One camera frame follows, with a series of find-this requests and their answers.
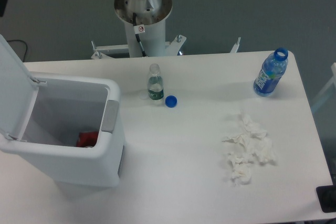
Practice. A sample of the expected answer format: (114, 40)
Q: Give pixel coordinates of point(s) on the white trash can lid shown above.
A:
(19, 89)

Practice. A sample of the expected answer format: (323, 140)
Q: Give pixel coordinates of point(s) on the blue bottle cap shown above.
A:
(171, 101)

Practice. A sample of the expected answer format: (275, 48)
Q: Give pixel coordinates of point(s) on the white bottle cap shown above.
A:
(143, 95)

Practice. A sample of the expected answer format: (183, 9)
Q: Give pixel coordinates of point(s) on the white trash can body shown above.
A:
(65, 107)

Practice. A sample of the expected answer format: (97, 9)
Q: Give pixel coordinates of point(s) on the clear small water bottle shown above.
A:
(155, 84)

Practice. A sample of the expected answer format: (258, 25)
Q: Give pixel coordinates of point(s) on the red crumpled wrapper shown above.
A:
(87, 139)

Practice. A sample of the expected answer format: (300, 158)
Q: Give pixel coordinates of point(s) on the crumpled white tissue pile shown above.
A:
(250, 146)

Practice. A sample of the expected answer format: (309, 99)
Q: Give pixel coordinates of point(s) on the blue drink bottle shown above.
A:
(273, 68)

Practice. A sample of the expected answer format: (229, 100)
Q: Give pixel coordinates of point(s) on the black device at table edge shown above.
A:
(326, 197)

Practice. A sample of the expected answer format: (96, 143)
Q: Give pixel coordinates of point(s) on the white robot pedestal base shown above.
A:
(144, 23)

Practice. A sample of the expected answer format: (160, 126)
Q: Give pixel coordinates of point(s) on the white frame at right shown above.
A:
(325, 93)

